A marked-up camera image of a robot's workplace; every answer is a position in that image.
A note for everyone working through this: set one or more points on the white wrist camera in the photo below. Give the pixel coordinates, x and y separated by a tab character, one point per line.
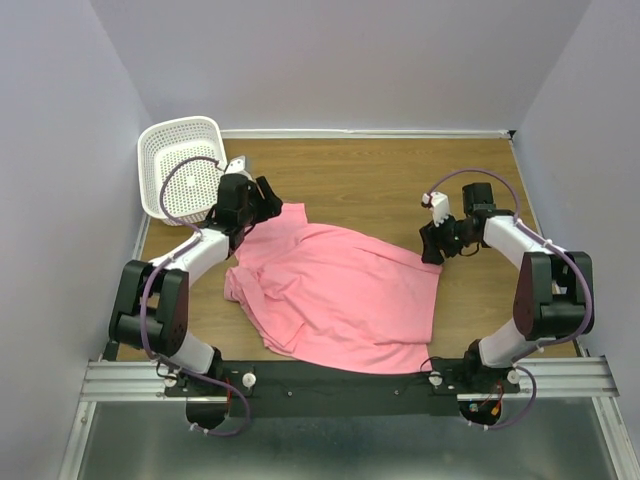
438	204
238	165

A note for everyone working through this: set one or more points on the pink t-shirt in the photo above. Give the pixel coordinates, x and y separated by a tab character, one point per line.
335	297

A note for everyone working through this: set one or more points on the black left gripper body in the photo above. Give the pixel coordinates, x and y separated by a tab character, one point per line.
251	214

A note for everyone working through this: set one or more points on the aluminium rail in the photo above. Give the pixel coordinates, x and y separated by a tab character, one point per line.
124	294
576	377

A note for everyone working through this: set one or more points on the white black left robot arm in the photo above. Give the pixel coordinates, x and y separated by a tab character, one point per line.
151	309

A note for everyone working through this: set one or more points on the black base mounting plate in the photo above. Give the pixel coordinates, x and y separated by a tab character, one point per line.
287	389

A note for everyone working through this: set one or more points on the white table edge strip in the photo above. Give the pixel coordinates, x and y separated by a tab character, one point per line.
246	134

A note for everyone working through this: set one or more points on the aluminium front rail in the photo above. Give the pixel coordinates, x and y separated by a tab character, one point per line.
576	377

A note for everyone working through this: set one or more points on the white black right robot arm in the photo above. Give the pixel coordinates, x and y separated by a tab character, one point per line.
553	301

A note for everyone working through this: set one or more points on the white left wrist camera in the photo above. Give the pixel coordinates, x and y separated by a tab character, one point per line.
238	165

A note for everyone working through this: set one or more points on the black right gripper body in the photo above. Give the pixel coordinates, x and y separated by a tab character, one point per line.
452	236

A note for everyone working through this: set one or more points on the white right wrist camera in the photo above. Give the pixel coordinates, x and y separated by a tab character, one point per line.
438	204

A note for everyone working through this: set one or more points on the white perforated plastic basket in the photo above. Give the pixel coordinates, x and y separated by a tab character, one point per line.
180	163

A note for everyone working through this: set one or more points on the aluminium left side rail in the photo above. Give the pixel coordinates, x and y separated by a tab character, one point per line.
124	294

